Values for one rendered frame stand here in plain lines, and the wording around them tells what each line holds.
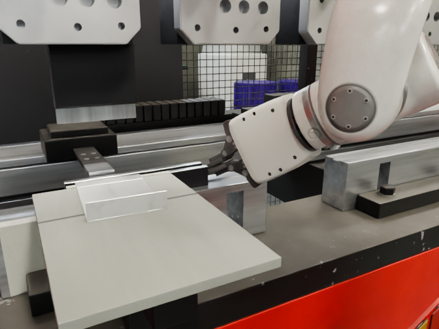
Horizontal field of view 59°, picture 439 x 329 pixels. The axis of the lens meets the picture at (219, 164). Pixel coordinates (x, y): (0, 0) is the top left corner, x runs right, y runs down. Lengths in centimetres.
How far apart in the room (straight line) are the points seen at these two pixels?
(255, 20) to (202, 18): 8
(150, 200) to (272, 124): 19
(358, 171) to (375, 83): 41
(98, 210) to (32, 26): 20
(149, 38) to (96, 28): 60
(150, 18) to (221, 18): 55
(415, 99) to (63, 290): 37
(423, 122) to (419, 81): 89
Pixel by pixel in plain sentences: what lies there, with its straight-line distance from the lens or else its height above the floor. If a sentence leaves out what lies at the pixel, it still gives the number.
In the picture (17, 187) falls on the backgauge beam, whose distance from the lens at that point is 78.
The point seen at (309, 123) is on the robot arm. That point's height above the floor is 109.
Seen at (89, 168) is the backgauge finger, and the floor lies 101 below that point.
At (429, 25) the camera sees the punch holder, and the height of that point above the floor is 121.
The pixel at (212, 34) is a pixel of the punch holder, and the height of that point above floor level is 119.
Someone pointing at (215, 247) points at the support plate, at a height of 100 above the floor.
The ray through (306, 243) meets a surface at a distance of 64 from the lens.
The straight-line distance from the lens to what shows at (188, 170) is 57.
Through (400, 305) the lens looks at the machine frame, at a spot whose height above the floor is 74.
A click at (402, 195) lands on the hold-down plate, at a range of 81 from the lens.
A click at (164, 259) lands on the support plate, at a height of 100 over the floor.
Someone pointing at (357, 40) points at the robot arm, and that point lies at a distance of 38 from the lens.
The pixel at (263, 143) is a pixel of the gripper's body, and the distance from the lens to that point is 52.
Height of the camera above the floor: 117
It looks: 17 degrees down
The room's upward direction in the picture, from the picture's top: straight up
